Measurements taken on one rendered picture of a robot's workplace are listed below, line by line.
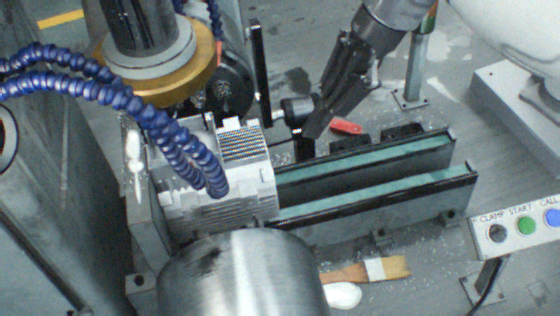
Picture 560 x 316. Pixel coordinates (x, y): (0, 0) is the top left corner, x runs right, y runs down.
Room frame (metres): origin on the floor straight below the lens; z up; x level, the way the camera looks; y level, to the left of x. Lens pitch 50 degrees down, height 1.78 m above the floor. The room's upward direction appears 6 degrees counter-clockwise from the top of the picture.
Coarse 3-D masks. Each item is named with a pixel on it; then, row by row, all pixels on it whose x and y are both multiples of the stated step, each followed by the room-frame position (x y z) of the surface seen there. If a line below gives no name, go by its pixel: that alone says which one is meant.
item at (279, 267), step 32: (192, 256) 0.37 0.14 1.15; (224, 256) 0.36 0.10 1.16; (256, 256) 0.36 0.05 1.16; (288, 256) 0.37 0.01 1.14; (160, 288) 0.36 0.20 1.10; (192, 288) 0.32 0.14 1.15; (224, 288) 0.31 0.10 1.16; (256, 288) 0.31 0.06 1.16; (288, 288) 0.31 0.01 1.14; (320, 288) 0.34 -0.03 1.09
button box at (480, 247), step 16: (512, 208) 0.44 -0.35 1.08; (528, 208) 0.44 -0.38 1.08; (544, 208) 0.44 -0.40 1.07; (464, 224) 0.44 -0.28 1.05; (480, 224) 0.42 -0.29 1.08; (512, 224) 0.42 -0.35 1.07; (544, 224) 0.42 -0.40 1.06; (480, 240) 0.40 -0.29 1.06; (512, 240) 0.40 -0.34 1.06; (528, 240) 0.40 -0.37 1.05; (544, 240) 0.40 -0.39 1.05; (480, 256) 0.38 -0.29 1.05; (496, 256) 0.38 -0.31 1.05
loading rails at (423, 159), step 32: (448, 128) 0.76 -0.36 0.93; (320, 160) 0.71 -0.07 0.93; (352, 160) 0.71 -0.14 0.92; (384, 160) 0.70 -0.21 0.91; (416, 160) 0.71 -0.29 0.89; (448, 160) 0.73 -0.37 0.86; (288, 192) 0.66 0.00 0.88; (320, 192) 0.68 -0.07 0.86; (352, 192) 0.62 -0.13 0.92; (384, 192) 0.61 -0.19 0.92; (416, 192) 0.61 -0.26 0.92; (448, 192) 0.62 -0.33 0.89; (288, 224) 0.56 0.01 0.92; (320, 224) 0.57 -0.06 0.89; (352, 224) 0.58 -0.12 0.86; (384, 224) 0.60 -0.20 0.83; (448, 224) 0.59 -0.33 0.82; (320, 256) 0.54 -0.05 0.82
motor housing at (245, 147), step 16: (224, 128) 0.70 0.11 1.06; (240, 128) 0.66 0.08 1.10; (256, 128) 0.65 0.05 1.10; (224, 144) 0.62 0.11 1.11; (240, 144) 0.61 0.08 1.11; (256, 144) 0.62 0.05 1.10; (224, 160) 0.59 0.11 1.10; (240, 160) 0.58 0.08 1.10; (256, 160) 0.59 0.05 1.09; (240, 176) 0.57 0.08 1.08; (256, 176) 0.57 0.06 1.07; (176, 192) 0.55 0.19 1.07; (272, 192) 0.54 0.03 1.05; (176, 208) 0.53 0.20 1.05; (208, 208) 0.52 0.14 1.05; (224, 208) 0.53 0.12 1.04; (240, 208) 0.53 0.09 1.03; (256, 208) 0.53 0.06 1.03; (272, 208) 0.54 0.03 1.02; (176, 224) 0.51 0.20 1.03; (192, 224) 0.51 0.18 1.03; (208, 224) 0.52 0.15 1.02; (224, 224) 0.52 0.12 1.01; (240, 224) 0.53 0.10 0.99; (176, 240) 0.51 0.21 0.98
